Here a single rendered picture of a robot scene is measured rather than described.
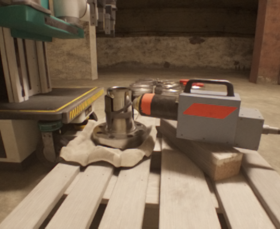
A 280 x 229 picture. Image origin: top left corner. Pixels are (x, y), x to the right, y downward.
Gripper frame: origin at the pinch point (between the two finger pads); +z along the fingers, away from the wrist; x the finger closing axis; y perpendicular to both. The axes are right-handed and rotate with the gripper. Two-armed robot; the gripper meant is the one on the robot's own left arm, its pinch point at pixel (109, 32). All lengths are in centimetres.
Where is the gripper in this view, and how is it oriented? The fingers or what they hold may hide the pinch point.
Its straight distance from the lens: 117.6
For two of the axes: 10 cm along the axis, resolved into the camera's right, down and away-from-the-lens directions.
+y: 10.0, 0.1, -0.4
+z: 0.0, 9.6, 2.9
